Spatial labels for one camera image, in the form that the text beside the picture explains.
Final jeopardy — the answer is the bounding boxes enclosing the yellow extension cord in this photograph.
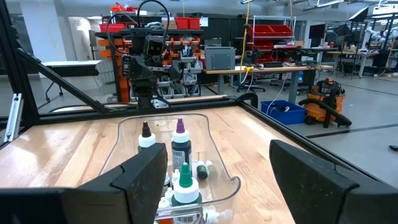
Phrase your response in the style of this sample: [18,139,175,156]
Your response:
[239,0,255,85]

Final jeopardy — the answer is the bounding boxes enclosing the clear plastic bin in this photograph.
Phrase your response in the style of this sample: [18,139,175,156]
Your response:
[98,112,242,224]

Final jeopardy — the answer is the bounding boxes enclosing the blue storage bin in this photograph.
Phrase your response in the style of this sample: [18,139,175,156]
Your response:
[260,99,307,126]

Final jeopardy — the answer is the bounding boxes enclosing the white wire shelf rack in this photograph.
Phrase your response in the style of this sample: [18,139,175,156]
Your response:
[247,14,297,94]

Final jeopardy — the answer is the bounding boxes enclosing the green-capped food coloring bottle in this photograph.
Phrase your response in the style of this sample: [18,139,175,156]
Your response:
[170,162,203,224]

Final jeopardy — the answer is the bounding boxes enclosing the small orange dropper bottle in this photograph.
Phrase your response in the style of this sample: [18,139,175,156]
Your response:
[157,197,174,224]

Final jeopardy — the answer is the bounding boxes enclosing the grey equipment box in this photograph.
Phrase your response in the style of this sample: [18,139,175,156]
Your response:
[204,46,236,71]

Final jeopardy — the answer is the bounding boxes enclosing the white folding table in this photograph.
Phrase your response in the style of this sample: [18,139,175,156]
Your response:
[41,59,104,103]

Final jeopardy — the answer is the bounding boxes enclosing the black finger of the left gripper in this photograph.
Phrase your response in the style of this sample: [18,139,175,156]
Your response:
[169,59,185,82]
[121,54,144,81]

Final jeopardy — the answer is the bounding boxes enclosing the black wall monitor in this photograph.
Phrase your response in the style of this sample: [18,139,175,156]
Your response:
[308,23,326,40]

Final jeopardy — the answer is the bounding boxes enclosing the black looped camera cable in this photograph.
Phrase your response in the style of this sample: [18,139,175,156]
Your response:
[106,0,171,57]

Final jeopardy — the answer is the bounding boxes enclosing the long wooden table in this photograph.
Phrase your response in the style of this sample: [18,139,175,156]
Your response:
[201,63,334,105]

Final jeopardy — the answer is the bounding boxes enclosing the black aluminium table frame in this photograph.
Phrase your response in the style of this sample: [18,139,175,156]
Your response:
[0,0,398,200]

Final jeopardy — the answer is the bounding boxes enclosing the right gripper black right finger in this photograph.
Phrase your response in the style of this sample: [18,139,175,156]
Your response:
[269,139,398,224]

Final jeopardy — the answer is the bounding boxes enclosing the orange shop vacuum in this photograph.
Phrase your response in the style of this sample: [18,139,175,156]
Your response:
[297,77,353,129]

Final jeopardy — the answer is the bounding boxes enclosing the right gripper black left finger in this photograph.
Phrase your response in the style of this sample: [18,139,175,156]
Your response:
[0,142,169,224]

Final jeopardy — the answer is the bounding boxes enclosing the silver aluminium bracket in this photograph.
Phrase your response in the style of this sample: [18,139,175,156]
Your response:
[4,93,24,143]

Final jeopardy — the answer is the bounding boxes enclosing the small dark green dropper bottle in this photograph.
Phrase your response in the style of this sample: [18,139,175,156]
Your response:
[196,160,208,180]

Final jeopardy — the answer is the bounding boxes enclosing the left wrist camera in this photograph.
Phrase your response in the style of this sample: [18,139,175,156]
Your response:
[143,34,166,57]

